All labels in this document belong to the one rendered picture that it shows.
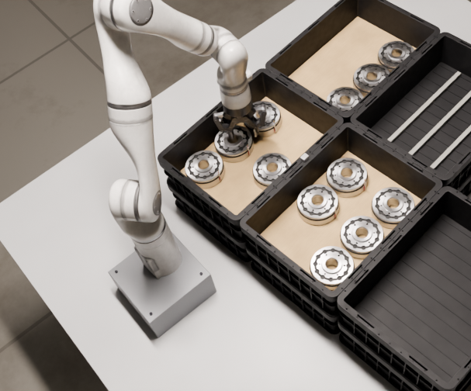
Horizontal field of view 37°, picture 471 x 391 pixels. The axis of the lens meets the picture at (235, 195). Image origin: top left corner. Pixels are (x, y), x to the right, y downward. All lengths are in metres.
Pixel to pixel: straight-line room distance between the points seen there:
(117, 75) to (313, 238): 0.64
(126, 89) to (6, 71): 2.20
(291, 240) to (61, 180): 0.76
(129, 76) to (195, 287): 0.58
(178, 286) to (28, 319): 1.13
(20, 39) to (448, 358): 2.73
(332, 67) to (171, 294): 0.80
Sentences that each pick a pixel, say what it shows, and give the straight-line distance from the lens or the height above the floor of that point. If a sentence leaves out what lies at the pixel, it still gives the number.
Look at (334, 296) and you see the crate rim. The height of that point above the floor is 0.93.
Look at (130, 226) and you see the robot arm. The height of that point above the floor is 1.02.
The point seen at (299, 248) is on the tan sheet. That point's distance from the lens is 1.75.
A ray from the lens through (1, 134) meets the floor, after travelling 3.38.
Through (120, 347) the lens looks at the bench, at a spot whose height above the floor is 0.70.
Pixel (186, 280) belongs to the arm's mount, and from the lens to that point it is 1.79.
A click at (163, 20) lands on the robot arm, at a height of 1.40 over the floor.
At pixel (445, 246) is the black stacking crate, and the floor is 0.83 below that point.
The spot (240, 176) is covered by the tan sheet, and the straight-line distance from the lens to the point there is 1.88.
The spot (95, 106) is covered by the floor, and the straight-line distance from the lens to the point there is 3.30.
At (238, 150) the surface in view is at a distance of 1.89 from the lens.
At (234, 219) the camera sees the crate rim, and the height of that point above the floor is 0.93.
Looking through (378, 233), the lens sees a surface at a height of 0.86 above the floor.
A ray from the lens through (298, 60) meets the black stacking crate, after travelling 2.09.
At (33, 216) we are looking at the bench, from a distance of 2.14.
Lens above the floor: 2.36
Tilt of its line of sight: 56 degrees down
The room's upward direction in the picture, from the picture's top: 14 degrees counter-clockwise
